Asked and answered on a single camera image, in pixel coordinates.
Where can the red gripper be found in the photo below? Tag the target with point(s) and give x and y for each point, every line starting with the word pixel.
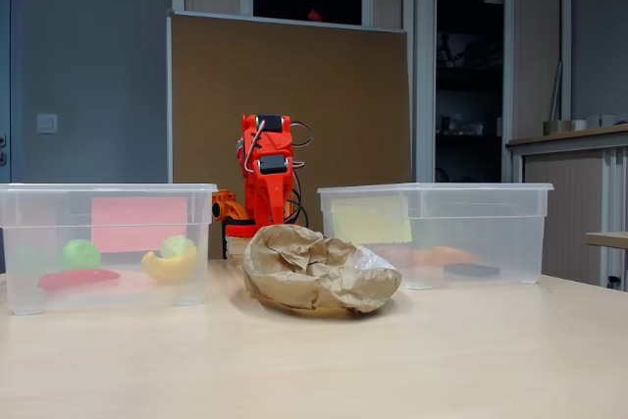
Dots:
pixel 270 186

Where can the light green toy lettuce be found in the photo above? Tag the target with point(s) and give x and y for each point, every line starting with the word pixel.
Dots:
pixel 175 245

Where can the yellow toy banana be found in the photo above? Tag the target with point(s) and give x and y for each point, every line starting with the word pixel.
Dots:
pixel 169 267

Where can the orange toy waffle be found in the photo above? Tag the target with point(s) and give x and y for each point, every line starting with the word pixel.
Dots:
pixel 422 257

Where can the green toy apple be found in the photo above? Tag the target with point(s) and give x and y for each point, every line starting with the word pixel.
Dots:
pixel 81 254

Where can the brown toy chocolate bar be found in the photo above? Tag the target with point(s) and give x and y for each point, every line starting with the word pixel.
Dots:
pixel 472 270

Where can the red toy chili pepper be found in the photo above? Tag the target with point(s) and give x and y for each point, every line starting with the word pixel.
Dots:
pixel 78 279

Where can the red robot arm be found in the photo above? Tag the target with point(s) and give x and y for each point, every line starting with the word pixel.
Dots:
pixel 255 144

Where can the yellow-green sticky note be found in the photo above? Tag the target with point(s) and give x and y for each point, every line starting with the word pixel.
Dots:
pixel 373 218

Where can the pink sticky note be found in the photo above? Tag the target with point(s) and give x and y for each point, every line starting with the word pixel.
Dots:
pixel 140 225

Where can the clear plastic bin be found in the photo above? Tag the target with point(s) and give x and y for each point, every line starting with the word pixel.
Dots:
pixel 49 223
pixel 481 223

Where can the orange printed clamp part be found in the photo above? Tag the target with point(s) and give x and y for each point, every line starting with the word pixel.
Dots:
pixel 225 207

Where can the wooden base block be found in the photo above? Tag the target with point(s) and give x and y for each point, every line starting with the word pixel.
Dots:
pixel 236 247

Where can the crumpled brown paper bag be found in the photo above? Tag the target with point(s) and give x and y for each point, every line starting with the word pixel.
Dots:
pixel 314 281

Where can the brown cork board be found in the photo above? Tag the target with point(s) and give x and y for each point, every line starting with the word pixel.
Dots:
pixel 343 120

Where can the clear plastic film bag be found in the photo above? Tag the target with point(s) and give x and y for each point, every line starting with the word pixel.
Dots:
pixel 373 259

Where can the brown tape roll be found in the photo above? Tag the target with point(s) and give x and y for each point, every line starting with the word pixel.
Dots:
pixel 557 127

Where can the grey roller-door cabinet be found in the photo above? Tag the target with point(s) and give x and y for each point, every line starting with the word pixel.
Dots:
pixel 574 193

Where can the beige side table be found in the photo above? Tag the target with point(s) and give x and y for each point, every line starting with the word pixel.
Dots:
pixel 608 239

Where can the white cups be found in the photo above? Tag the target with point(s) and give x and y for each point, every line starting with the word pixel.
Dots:
pixel 601 120

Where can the white light switch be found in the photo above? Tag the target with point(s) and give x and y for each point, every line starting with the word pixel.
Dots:
pixel 47 123

